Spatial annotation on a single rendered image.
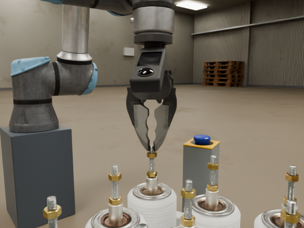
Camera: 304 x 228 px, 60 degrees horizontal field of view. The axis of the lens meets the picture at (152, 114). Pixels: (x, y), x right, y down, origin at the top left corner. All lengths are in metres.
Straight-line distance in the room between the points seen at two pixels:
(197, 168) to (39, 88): 0.54
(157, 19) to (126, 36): 10.62
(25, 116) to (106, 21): 9.90
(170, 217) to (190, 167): 0.16
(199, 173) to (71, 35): 0.58
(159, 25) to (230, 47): 11.82
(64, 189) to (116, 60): 9.89
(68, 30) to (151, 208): 0.62
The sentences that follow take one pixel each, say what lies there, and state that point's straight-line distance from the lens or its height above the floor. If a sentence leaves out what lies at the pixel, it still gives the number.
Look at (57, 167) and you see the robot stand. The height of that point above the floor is 0.18.
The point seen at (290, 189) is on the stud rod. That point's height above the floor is 0.31.
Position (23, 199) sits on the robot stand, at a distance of 0.92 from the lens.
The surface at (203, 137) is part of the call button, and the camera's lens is 0.63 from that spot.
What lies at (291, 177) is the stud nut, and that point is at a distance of 0.44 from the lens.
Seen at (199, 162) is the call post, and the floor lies 0.28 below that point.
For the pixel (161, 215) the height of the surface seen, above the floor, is 0.23.
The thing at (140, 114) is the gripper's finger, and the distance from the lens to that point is 0.48.
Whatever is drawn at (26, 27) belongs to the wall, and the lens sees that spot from 9.55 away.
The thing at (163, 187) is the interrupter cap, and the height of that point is 0.25.
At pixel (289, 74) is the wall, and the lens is 10.96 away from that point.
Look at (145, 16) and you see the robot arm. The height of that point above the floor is 0.57.
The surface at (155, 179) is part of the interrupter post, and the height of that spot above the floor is 0.28.
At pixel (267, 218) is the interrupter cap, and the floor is 0.25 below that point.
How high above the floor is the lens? 0.48
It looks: 8 degrees down
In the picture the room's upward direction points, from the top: straight up
